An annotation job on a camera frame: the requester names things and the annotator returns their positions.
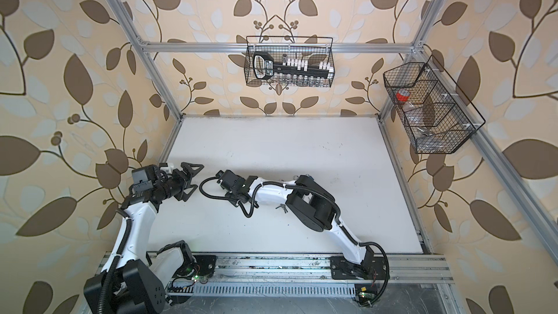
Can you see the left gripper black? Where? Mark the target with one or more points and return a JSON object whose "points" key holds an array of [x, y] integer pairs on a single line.
{"points": [[185, 182]]}

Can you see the black padlock key bunch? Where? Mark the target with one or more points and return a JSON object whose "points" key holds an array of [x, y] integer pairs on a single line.
{"points": [[283, 208]]}

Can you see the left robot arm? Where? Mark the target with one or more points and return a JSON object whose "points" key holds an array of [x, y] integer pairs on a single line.
{"points": [[130, 281]]}

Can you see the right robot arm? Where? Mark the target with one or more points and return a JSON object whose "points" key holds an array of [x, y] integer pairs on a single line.
{"points": [[314, 207]]}

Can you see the black tool rack with sockets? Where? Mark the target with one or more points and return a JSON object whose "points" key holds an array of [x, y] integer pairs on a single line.
{"points": [[266, 67]]}

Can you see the red cap in basket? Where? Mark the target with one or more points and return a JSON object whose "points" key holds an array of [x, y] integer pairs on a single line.
{"points": [[402, 96]]}

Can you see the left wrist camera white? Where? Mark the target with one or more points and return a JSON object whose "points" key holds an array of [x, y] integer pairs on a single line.
{"points": [[167, 168]]}

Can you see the back wire basket black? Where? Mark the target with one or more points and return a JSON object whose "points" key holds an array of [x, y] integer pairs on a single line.
{"points": [[315, 48]]}

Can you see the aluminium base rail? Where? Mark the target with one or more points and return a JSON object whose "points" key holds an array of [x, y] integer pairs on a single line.
{"points": [[303, 275]]}

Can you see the side wire basket black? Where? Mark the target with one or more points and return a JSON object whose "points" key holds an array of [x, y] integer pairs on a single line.
{"points": [[439, 117]]}

